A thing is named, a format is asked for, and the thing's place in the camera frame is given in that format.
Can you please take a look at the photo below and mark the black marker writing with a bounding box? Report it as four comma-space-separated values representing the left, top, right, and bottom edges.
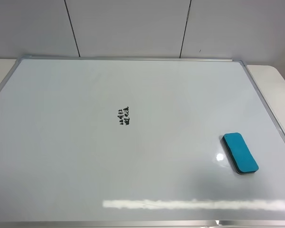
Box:
117, 106, 130, 125

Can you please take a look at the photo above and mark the blue whiteboard eraser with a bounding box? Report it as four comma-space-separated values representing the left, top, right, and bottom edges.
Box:
221, 133, 259, 175

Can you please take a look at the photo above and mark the white whiteboard with aluminium frame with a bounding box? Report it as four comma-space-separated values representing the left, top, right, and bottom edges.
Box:
0, 57, 285, 228

